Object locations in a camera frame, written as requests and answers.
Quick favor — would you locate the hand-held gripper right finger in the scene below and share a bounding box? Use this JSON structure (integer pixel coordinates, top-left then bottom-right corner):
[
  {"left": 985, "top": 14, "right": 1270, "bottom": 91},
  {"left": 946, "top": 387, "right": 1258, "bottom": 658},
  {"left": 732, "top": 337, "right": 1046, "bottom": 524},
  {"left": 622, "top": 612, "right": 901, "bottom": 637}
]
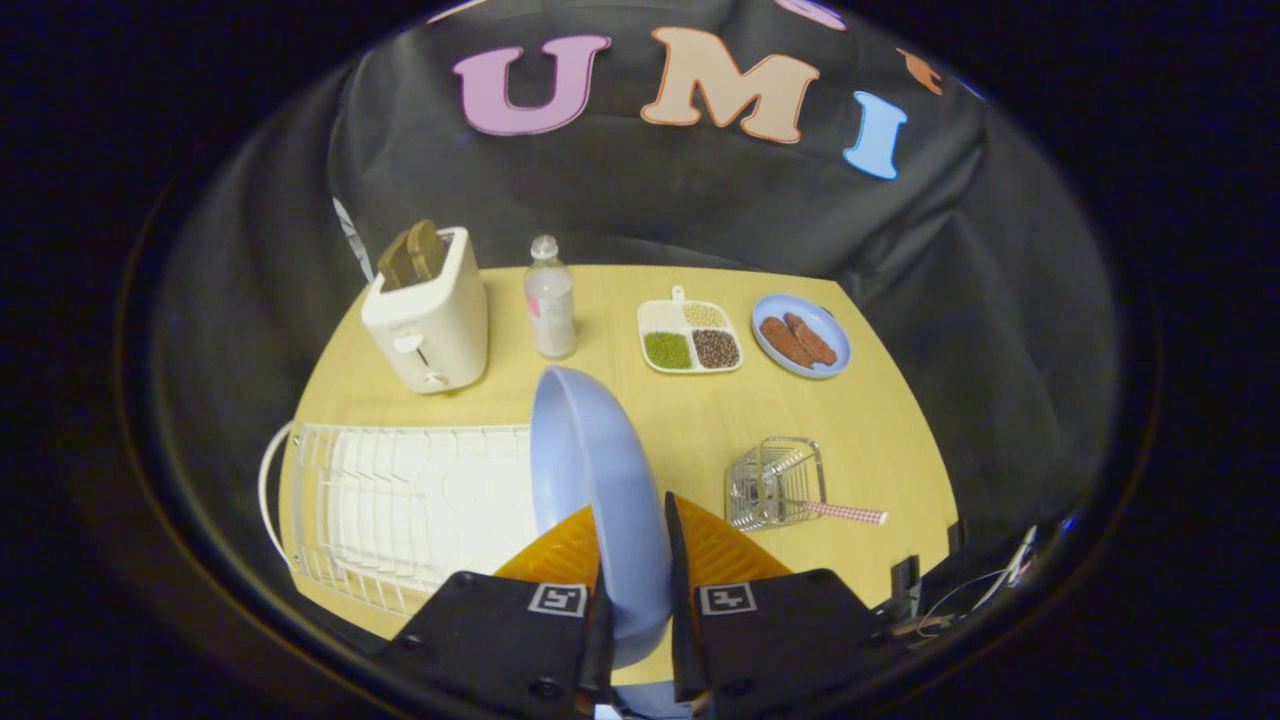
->
[{"left": 664, "top": 491, "right": 906, "bottom": 713}]

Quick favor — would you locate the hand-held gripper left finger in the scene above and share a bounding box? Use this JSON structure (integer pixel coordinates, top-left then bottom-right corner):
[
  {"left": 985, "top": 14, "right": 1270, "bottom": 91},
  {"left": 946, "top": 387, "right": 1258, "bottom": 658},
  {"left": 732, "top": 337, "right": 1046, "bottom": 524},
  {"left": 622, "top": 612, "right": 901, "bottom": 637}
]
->
[{"left": 372, "top": 505, "right": 613, "bottom": 720}]

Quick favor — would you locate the light blue plate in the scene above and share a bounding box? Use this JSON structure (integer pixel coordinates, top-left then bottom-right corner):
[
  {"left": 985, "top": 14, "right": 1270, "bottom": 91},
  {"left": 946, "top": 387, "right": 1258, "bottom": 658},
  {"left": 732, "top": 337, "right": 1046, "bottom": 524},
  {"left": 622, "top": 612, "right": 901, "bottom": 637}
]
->
[{"left": 529, "top": 366, "right": 674, "bottom": 669}]

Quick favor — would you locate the silver wire basket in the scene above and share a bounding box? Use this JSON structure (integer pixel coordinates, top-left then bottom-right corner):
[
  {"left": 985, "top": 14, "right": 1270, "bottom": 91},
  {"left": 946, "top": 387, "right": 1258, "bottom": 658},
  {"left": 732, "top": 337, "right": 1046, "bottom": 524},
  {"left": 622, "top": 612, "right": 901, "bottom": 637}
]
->
[{"left": 725, "top": 436, "right": 828, "bottom": 531}]

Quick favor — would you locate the white wire dish rack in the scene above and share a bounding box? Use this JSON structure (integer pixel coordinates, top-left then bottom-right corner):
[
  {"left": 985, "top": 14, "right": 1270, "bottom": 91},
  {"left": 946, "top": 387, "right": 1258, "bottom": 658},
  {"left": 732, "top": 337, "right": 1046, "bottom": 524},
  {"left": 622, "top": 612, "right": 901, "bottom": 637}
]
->
[{"left": 259, "top": 421, "right": 541, "bottom": 617}]

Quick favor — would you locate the small blue plate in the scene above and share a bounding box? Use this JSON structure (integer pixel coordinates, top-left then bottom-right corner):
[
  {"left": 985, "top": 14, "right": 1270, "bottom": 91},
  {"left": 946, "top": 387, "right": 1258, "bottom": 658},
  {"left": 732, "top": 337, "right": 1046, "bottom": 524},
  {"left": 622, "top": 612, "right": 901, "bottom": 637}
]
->
[{"left": 751, "top": 293, "right": 853, "bottom": 380}]

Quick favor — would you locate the white divided tray with grains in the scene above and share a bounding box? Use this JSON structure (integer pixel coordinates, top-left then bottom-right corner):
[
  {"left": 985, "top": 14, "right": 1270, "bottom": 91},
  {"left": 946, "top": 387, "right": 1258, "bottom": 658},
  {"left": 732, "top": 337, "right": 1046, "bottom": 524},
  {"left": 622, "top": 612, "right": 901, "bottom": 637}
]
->
[{"left": 637, "top": 286, "right": 745, "bottom": 375}]

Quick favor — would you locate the black table clamp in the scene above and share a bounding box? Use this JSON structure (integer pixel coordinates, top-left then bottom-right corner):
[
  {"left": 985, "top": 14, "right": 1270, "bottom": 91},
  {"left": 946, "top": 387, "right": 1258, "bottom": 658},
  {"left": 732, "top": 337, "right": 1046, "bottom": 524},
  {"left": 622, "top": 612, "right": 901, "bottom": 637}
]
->
[{"left": 888, "top": 555, "right": 923, "bottom": 621}]

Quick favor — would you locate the brown sausage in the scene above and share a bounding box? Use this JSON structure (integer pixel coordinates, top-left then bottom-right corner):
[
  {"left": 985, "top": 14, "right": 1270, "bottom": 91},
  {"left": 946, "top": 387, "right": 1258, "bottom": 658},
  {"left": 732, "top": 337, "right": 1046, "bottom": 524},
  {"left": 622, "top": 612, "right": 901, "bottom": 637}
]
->
[
  {"left": 783, "top": 312, "right": 839, "bottom": 366},
  {"left": 759, "top": 317, "right": 816, "bottom": 369}
]

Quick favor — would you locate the clear plastic bottle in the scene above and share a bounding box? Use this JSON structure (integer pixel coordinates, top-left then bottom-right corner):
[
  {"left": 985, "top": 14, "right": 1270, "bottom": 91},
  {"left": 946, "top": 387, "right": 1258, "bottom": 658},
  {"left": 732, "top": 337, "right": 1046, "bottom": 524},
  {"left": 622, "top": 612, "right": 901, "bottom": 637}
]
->
[{"left": 524, "top": 235, "right": 578, "bottom": 360}]

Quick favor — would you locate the cream white toaster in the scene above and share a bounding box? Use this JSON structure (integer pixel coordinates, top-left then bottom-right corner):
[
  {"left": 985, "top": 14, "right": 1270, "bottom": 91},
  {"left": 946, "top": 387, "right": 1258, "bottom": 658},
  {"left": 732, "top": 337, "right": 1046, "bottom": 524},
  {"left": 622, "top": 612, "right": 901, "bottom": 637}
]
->
[{"left": 361, "top": 227, "right": 490, "bottom": 394}]

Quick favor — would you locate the black backdrop cloth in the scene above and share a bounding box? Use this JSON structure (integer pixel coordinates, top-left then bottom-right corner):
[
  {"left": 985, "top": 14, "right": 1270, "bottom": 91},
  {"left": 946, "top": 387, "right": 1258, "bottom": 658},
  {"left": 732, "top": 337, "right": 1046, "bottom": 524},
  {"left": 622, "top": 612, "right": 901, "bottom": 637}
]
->
[{"left": 150, "top": 0, "right": 1121, "bottom": 641}]

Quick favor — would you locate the brown toast slice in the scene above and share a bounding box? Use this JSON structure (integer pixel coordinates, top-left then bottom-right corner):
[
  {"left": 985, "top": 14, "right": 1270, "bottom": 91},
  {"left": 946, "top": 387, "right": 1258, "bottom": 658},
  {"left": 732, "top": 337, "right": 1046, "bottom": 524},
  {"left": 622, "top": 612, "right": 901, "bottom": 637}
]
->
[{"left": 376, "top": 219, "right": 449, "bottom": 291}]

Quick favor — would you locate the white cable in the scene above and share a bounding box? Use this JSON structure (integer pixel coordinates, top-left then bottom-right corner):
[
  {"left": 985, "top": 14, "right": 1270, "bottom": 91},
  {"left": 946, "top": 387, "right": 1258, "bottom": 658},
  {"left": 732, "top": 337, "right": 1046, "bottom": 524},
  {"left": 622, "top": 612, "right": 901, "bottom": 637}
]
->
[{"left": 915, "top": 525, "right": 1041, "bottom": 636}]

